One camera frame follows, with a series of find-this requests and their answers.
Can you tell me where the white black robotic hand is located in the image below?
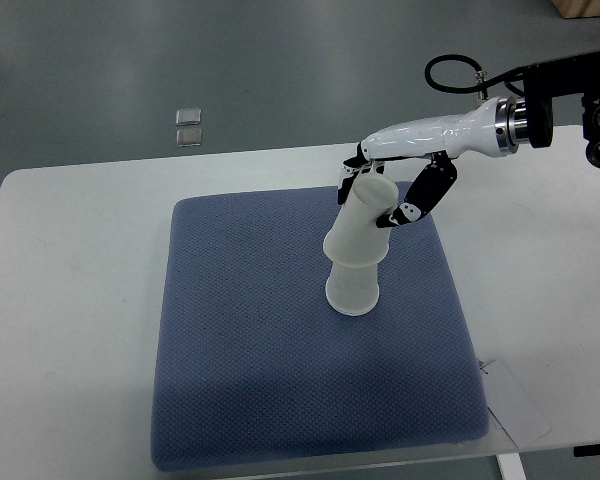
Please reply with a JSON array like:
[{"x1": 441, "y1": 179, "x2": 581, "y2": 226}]
[{"x1": 337, "y1": 97, "x2": 528, "y2": 228}]

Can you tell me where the white paper cup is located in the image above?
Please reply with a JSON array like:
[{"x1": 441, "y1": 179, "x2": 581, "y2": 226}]
[
  {"x1": 325, "y1": 263, "x2": 379, "y2": 316},
  {"x1": 323, "y1": 173, "x2": 399, "y2": 268}
]

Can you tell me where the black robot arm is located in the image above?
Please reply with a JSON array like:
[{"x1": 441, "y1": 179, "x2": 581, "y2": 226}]
[{"x1": 509, "y1": 50, "x2": 600, "y2": 170}]

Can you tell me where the wooden furniture corner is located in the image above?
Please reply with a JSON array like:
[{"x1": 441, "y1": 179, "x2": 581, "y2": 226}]
[{"x1": 550, "y1": 0, "x2": 600, "y2": 19}]

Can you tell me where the white paper cup on cushion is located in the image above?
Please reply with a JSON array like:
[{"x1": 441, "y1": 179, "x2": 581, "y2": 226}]
[{"x1": 325, "y1": 263, "x2": 379, "y2": 316}]

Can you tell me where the white paper tag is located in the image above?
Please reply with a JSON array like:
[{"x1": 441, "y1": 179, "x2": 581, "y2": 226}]
[{"x1": 480, "y1": 360, "x2": 551, "y2": 449}]

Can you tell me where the upper metal floor plate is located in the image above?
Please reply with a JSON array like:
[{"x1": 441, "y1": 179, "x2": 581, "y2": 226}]
[{"x1": 175, "y1": 107, "x2": 202, "y2": 126}]

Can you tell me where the white table leg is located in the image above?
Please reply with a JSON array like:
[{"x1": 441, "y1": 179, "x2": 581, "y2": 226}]
[{"x1": 496, "y1": 453, "x2": 527, "y2": 480}]

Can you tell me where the black table control panel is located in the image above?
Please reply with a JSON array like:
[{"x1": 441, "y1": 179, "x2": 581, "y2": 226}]
[{"x1": 573, "y1": 443, "x2": 600, "y2": 458}]

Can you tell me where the blue grey textured cushion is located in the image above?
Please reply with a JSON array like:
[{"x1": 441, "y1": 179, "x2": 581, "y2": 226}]
[{"x1": 151, "y1": 187, "x2": 489, "y2": 471}]

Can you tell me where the black cable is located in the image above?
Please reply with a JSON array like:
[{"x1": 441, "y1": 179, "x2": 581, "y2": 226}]
[{"x1": 424, "y1": 54, "x2": 529, "y2": 103}]

